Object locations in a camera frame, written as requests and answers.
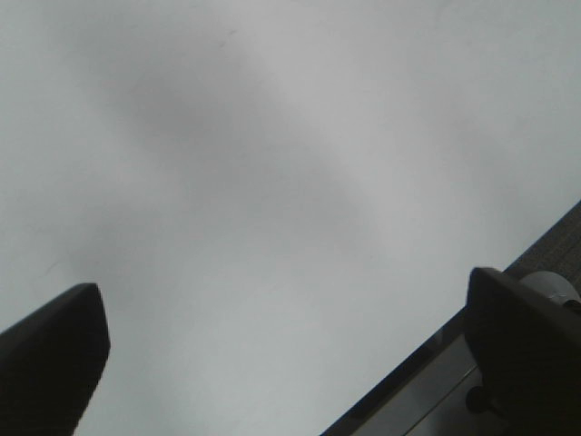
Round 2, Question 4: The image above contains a white round table foot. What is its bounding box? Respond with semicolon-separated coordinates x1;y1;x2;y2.
519;271;580;306

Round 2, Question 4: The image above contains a grey metal table frame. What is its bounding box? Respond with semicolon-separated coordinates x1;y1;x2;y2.
322;311;507;436

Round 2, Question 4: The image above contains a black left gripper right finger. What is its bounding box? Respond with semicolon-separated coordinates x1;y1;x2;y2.
466;268;580;435

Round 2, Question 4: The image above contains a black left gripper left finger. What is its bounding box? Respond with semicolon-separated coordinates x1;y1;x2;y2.
1;283;111;435

